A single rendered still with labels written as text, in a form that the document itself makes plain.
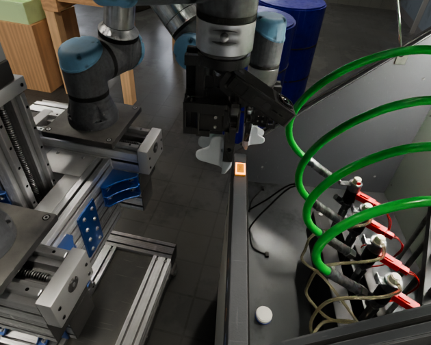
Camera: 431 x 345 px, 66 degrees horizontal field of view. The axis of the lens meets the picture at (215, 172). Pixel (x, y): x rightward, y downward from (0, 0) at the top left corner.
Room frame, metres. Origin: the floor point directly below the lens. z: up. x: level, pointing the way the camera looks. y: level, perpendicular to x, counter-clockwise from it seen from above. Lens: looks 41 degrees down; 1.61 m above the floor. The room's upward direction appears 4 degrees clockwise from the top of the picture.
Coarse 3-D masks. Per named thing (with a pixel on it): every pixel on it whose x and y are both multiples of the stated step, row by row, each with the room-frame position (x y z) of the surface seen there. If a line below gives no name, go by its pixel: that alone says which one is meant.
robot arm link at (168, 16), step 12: (156, 12) 0.72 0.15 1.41; (168, 12) 0.70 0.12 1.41; (180, 12) 0.70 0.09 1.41; (192, 12) 0.71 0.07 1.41; (168, 24) 0.70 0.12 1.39; (180, 24) 0.69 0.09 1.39; (192, 24) 0.69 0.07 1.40; (180, 36) 0.68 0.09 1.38; (192, 36) 0.66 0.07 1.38; (180, 48) 0.66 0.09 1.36; (180, 60) 0.66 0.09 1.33
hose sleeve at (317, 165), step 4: (312, 160) 0.55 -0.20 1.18; (308, 164) 0.55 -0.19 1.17; (312, 164) 0.55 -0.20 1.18; (316, 164) 0.55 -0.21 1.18; (320, 164) 0.55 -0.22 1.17; (316, 168) 0.55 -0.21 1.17; (320, 168) 0.55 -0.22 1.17; (324, 168) 0.55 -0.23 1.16; (320, 172) 0.55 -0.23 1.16; (324, 172) 0.55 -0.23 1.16; (328, 172) 0.55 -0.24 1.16; (324, 176) 0.55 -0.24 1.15; (328, 176) 0.55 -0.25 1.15
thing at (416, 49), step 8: (400, 48) 0.55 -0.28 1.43; (408, 48) 0.55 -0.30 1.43; (416, 48) 0.55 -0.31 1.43; (424, 48) 0.55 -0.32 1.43; (368, 56) 0.55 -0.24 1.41; (376, 56) 0.55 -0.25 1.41; (384, 56) 0.55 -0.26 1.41; (392, 56) 0.55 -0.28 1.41; (352, 64) 0.55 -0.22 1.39; (360, 64) 0.55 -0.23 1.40; (336, 72) 0.55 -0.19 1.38; (344, 72) 0.55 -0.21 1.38; (320, 80) 0.55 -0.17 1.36; (328, 80) 0.55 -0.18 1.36; (312, 88) 0.55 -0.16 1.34; (320, 88) 0.55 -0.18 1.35; (304, 96) 0.55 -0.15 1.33; (296, 104) 0.55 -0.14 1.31; (296, 112) 0.55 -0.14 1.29; (288, 128) 0.55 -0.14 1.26; (288, 136) 0.55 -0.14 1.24; (296, 144) 0.55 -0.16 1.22; (296, 152) 0.55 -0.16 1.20
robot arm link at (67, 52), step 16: (64, 48) 0.85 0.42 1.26; (80, 48) 0.86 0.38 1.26; (96, 48) 0.86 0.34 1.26; (64, 64) 0.82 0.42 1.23; (80, 64) 0.82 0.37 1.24; (96, 64) 0.85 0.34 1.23; (112, 64) 0.90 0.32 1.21; (64, 80) 0.84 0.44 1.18; (80, 80) 0.82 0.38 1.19; (96, 80) 0.84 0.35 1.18; (80, 96) 0.82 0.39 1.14; (96, 96) 0.83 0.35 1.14
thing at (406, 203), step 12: (384, 204) 0.31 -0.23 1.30; (396, 204) 0.31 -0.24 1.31; (408, 204) 0.31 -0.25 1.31; (420, 204) 0.31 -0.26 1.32; (360, 216) 0.31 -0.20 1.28; (372, 216) 0.31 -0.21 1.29; (336, 228) 0.31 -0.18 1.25; (348, 228) 0.31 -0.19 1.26; (324, 240) 0.31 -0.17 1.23; (312, 252) 0.31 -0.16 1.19; (324, 264) 0.31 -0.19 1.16; (336, 276) 0.31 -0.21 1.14; (348, 288) 0.30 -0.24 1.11; (360, 288) 0.31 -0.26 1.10
